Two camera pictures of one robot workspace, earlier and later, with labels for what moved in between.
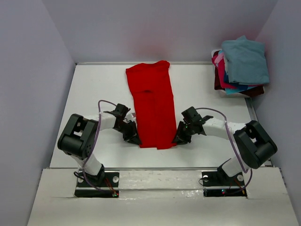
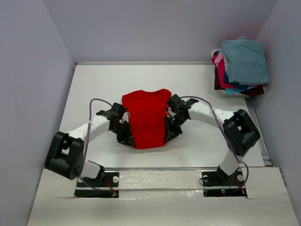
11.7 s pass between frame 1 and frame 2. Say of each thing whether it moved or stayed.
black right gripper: moved
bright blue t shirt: stayed
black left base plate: stayed
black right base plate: stayed
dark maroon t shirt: stayed
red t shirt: moved
